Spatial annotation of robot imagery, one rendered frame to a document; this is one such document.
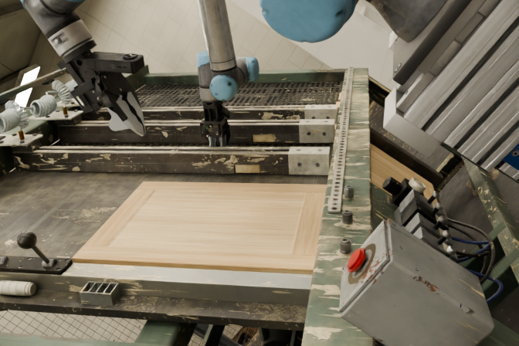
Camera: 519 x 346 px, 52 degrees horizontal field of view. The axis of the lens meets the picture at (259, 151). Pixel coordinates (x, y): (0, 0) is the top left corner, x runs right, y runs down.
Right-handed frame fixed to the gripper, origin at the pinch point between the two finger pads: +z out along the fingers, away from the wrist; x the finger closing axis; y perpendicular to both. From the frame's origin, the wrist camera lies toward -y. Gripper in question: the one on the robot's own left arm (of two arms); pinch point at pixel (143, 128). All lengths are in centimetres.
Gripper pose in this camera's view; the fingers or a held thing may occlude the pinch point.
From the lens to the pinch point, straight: 112.3
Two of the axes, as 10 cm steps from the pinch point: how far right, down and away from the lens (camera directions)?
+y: -8.3, 3.7, 4.3
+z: 5.1, 8.2, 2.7
